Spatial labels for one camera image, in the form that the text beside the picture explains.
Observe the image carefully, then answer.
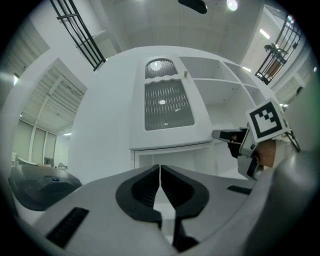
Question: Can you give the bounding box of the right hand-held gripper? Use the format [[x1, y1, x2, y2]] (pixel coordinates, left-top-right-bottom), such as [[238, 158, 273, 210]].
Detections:
[[211, 98, 291, 181]]

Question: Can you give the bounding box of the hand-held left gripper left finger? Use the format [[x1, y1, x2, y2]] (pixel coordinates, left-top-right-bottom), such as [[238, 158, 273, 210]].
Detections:
[[32, 164, 176, 256]]

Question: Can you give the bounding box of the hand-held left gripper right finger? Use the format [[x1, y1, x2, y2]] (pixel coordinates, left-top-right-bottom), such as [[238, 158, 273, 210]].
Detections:
[[159, 164, 258, 252]]

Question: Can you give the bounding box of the white shelf cabinet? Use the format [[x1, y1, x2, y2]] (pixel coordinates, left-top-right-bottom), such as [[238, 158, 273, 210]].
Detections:
[[129, 56, 283, 181]]

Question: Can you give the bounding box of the white cabinet glass door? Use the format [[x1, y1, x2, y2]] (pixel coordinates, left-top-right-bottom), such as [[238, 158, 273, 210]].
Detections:
[[129, 56, 214, 151]]

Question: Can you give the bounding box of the person's right forearm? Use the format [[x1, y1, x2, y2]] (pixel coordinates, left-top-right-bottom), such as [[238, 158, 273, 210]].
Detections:
[[256, 136, 302, 169]]

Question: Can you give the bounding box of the white desk with drawers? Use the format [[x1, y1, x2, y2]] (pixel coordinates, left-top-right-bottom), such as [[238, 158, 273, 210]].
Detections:
[[174, 164, 251, 181]]

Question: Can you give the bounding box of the black metal railing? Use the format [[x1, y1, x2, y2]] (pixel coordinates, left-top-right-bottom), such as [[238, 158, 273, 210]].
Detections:
[[49, 0, 107, 73], [254, 12, 303, 86]]

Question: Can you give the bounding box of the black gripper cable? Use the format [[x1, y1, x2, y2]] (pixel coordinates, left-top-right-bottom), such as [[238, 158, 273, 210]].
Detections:
[[284, 126, 302, 152]]

